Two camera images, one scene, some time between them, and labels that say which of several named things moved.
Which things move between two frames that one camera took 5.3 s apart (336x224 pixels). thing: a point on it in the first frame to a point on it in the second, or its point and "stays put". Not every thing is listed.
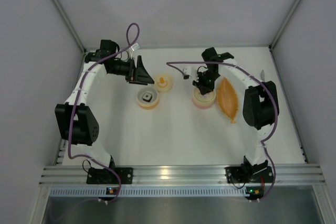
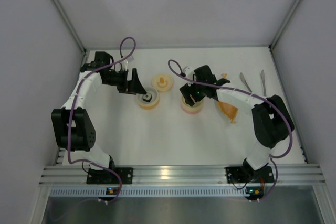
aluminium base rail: [289, 181] stays put
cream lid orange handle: [164, 83] stays put
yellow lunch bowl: [154, 102] stays put
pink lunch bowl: [201, 105] to [190, 109]
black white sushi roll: [147, 97] stays put
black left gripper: [132, 71] to [130, 82]
